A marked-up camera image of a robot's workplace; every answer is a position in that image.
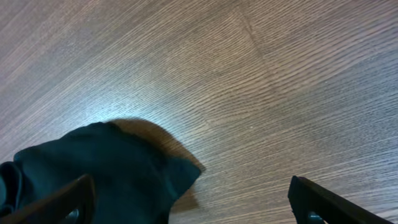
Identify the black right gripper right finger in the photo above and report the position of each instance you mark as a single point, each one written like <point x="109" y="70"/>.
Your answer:
<point x="312" y="203"/>

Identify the black garment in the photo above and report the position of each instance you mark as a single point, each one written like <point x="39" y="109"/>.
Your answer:
<point x="135" y="182"/>

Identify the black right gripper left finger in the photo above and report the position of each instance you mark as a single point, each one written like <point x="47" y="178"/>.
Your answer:
<point x="75" y="203"/>

